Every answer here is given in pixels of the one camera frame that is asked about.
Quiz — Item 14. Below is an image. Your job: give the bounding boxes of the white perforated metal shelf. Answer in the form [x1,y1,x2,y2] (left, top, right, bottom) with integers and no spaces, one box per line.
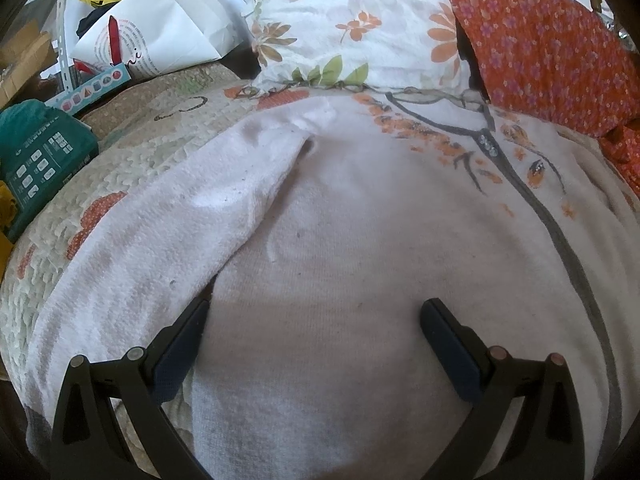
[26,0,74,92]

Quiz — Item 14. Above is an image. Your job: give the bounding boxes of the orange floral blanket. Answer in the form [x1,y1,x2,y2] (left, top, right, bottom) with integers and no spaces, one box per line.
[450,0,639,191]

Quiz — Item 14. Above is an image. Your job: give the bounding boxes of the light blue patterned box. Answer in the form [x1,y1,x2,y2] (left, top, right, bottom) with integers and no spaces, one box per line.
[44,63,131,116]

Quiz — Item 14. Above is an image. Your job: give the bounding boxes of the white floral pillow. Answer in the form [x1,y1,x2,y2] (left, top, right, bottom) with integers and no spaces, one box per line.
[243,0,470,96]

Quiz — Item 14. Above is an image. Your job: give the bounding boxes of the white floral knit sweater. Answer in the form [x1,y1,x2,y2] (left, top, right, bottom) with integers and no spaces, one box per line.
[14,93,639,479]

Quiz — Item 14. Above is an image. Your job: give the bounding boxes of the yellow cloth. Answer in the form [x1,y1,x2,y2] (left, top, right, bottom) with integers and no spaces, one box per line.
[0,181,17,280]

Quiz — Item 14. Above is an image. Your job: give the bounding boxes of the teal cardboard box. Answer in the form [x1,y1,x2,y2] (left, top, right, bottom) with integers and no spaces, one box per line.
[1,100,99,243]

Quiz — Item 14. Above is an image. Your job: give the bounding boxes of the cream heart-patterned quilt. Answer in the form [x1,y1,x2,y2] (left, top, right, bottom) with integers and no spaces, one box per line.
[1,81,308,455]

